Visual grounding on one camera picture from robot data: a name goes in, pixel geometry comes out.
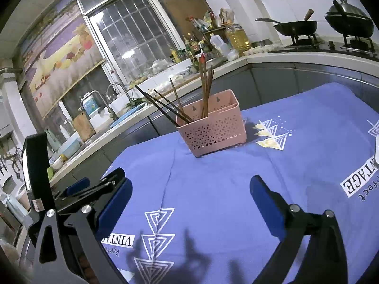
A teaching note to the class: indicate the row of condiment bottles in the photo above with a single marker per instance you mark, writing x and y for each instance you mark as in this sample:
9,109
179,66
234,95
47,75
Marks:
189,48

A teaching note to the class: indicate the grey kitchen counter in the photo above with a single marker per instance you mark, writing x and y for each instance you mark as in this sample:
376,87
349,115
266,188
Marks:
281,77

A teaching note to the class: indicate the blue printed tablecloth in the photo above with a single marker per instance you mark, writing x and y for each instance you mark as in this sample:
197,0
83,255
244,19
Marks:
222,189

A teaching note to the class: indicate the white plastic jug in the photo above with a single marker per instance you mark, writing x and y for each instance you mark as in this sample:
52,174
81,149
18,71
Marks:
220,46

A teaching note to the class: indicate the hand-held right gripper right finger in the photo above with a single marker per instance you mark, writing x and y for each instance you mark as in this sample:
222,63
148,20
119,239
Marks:
268,207

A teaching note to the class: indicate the curved steel faucet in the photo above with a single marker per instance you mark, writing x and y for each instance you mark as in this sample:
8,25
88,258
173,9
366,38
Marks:
118,86

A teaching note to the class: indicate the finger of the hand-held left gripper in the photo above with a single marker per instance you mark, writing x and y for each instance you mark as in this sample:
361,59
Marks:
77,187
80,196

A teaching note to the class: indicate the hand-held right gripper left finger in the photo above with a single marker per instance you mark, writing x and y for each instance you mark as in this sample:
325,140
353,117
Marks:
117,207

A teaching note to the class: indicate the tray of white eggs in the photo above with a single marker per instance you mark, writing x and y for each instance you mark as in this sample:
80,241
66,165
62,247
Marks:
262,48

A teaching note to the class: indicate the yellow cooking oil bottle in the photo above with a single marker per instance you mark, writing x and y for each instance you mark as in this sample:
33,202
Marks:
238,40

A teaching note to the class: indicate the brown cardboard panel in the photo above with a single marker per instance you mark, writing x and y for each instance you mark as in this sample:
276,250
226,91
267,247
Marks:
185,13

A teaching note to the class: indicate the light blue bowl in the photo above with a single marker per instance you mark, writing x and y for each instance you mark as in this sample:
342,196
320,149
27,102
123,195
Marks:
69,147

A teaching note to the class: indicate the steel wok lid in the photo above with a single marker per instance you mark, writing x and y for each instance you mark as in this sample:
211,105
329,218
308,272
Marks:
348,9

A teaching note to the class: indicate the pile of seasoning packets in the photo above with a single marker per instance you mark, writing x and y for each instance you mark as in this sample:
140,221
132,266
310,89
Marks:
213,19

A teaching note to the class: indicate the barred kitchen window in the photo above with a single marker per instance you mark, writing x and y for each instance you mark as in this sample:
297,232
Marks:
133,35

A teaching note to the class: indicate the black gas stove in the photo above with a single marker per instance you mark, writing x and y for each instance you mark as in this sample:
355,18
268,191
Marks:
314,45

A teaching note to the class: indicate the pink plastic utensil basket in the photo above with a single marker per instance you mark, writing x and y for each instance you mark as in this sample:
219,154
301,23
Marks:
213,133

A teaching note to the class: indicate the green dish soap bottle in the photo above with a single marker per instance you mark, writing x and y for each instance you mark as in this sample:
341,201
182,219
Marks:
51,140

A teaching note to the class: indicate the square steel faucet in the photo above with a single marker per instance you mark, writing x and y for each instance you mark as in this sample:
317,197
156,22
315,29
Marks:
99,96

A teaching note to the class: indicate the wooden cutting board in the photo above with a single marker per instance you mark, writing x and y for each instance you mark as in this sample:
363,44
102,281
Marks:
83,127

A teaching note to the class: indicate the fruit wall poster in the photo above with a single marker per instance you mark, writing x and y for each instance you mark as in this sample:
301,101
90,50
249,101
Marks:
59,59

